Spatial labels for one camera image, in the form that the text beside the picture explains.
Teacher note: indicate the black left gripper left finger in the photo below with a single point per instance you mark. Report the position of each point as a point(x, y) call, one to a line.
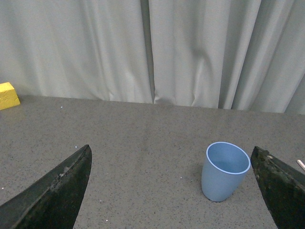
point(53, 201)

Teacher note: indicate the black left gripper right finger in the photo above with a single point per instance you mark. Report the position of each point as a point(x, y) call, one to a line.
point(282, 188)

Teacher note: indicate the yellow sponge block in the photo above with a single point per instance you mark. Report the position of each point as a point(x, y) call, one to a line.
point(8, 96)

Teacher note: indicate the grey-white curtain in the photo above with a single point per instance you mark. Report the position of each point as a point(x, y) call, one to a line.
point(227, 54)

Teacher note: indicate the light blue plastic cup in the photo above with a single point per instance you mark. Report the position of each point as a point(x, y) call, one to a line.
point(225, 165)

